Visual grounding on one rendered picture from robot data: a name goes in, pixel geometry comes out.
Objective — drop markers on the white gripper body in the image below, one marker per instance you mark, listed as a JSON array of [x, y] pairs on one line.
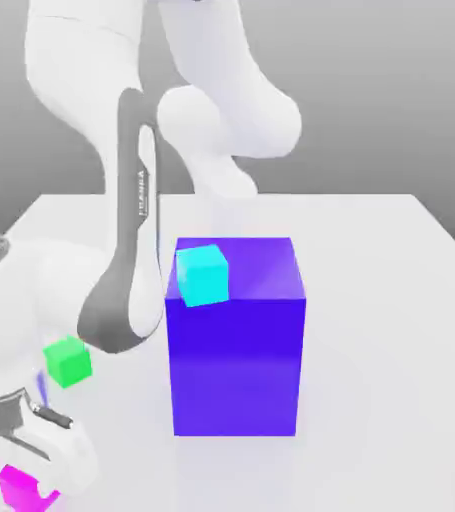
[[71, 460]]

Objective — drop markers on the small magenta cube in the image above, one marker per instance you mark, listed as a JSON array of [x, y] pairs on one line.
[[17, 490]]

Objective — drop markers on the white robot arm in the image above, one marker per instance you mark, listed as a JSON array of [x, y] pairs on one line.
[[71, 80]]

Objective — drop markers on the small green cube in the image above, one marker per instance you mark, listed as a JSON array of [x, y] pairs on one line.
[[69, 364]]

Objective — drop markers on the small cyan cube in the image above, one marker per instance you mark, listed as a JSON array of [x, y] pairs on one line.
[[205, 276]]

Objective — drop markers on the large blue box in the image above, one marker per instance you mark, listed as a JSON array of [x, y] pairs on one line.
[[235, 368]]

